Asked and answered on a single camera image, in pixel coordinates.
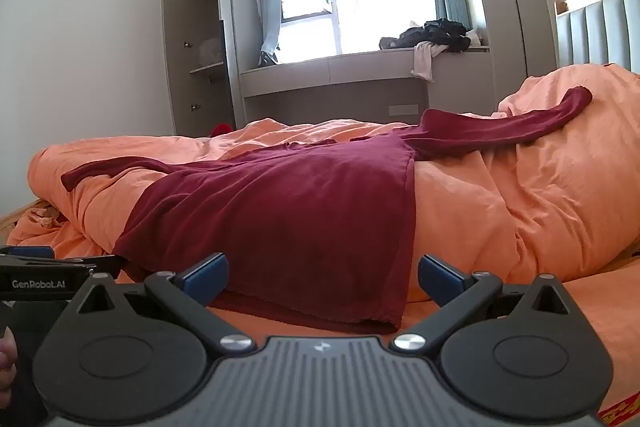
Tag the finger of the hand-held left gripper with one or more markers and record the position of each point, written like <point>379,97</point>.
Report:
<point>102,264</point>
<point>30,251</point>

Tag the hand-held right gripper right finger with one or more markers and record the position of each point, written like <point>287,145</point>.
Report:
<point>442,279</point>

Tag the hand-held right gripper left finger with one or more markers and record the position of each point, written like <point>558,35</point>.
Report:
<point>207,277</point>

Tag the maroon long-sleeved top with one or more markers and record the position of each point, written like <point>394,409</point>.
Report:
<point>280,217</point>

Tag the pile of dark clothes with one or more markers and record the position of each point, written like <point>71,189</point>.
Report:
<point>430,34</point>

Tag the person's left hand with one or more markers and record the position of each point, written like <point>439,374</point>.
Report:
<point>7,367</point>

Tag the orange duvet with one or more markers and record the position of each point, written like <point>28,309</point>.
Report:
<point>500,207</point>

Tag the red object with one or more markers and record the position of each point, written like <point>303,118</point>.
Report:
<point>221,128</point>

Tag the orange bed sheet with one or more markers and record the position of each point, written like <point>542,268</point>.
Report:
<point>595,307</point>

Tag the grey wardrobe door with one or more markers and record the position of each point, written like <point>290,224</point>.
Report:
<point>172,57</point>
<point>226,37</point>

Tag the white hanging garment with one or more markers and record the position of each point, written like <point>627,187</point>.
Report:
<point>424,61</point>

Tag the grey window bench cabinet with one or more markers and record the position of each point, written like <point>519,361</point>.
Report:
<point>340,79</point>

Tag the grey open wardrobe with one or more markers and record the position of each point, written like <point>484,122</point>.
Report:
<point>205,37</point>

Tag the small white cloth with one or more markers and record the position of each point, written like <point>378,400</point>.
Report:
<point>475,38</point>

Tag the grey padded headboard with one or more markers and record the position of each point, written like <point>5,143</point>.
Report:
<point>600,22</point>

